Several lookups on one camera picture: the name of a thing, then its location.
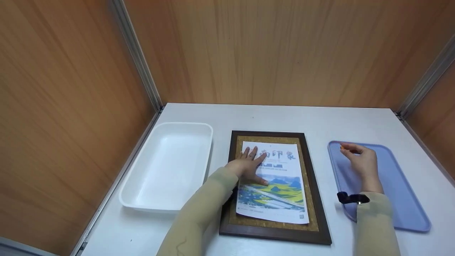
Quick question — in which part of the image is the person's right hand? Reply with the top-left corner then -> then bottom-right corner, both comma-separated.
339,143 -> 379,186

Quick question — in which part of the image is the person's left hand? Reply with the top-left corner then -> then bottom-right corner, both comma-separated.
225,146 -> 269,186

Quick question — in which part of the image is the printed landscape poster sheet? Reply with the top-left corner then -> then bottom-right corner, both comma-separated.
236,141 -> 310,225

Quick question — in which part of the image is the person's left forearm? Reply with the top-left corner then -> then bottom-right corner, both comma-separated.
156,166 -> 239,256

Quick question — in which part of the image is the person's right forearm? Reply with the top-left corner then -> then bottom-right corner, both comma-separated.
357,180 -> 401,256

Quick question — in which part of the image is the black wrist band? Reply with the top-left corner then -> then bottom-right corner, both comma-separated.
337,191 -> 371,205

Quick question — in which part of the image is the blue plastic tray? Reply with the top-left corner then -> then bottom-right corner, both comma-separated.
327,140 -> 432,233

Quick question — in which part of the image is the brown framed cork board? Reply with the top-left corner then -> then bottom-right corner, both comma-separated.
219,130 -> 332,246

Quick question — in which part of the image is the white plastic tray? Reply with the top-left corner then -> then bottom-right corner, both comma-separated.
119,122 -> 214,214

